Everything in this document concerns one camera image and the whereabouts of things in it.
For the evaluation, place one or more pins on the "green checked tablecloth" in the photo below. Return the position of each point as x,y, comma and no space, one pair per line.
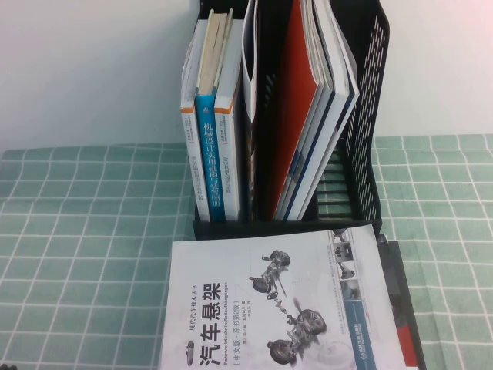
77,231

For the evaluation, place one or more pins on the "white car suspension book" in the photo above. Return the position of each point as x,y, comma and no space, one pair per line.
269,308

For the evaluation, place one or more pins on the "white book orange band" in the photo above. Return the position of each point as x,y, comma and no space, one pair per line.
193,154
227,173

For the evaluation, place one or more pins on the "blue spine book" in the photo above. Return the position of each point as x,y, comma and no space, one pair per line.
210,154

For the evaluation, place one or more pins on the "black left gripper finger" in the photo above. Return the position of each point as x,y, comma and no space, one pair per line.
5,367

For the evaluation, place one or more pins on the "black plastic book holder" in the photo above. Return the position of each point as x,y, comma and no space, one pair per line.
231,230

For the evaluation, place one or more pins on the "curved white black magazine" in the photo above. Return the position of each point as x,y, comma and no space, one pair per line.
248,96

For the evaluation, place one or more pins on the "dark cover magazine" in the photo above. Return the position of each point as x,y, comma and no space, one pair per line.
400,293

